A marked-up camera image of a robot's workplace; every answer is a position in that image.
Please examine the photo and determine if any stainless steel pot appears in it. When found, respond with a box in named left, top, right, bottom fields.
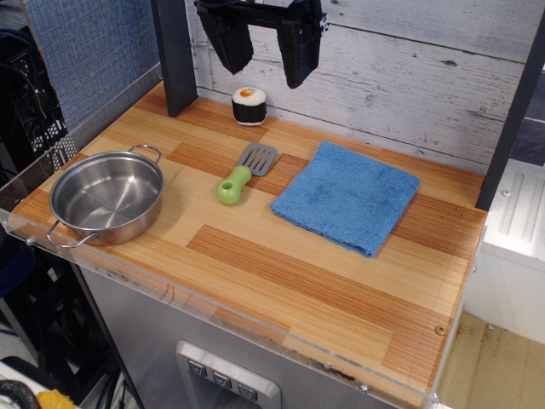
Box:
left=46, top=144, right=164, bottom=249

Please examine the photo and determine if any white appliance on right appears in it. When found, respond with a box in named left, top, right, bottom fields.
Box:
left=463, top=159, right=544, bottom=343

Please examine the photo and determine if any plush sushi roll toy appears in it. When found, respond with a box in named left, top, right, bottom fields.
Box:
left=232, top=87, right=267, bottom=126

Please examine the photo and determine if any grey dispenser button panel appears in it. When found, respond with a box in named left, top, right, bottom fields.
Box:
left=175, top=340, right=282, bottom=408

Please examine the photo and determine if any blue folded towel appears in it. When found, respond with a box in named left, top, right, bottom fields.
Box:
left=271, top=141, right=420, bottom=257

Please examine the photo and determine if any dark grey post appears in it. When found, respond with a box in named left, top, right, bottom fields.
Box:
left=151, top=0, right=198, bottom=118
left=475, top=14, right=544, bottom=210

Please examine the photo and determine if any dark grey right post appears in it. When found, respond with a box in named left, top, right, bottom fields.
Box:
left=475, top=14, right=544, bottom=210

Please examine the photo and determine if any silver toy fridge cabinet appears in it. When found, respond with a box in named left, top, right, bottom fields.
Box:
left=78, top=268, right=428, bottom=408

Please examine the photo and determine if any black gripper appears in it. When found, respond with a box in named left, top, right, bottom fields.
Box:
left=194, top=1, right=329, bottom=89

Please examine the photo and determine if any green handled grey spatula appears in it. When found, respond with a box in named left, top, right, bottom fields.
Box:
left=215, top=142, right=278, bottom=205

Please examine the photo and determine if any black crate with cables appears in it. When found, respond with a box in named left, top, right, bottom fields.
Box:
left=1, top=27, right=67, bottom=182

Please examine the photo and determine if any dark grey left post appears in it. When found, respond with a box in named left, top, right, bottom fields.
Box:
left=151, top=0, right=198, bottom=118

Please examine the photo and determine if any yellow black object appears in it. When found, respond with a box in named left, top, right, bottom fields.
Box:
left=1, top=380, right=77, bottom=409

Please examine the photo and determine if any clear acrylic table guard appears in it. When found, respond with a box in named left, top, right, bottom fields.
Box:
left=1, top=85, right=485, bottom=407

